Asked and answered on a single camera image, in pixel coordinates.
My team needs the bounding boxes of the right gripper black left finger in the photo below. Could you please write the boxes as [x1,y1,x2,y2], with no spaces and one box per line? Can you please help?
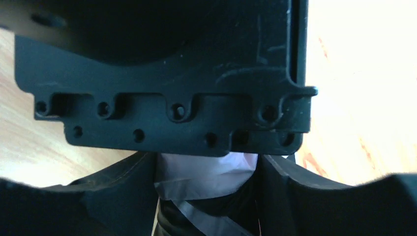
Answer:
[0,152,158,236]

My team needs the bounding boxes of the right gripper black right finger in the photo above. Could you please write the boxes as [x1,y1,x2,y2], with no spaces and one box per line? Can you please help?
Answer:
[257,155,417,236]

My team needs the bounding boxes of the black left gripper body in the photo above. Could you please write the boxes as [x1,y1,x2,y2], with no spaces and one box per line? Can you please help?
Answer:
[0,0,318,156]

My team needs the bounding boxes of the pink folding umbrella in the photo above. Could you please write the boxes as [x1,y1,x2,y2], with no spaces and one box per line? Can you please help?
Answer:
[154,152,260,236]

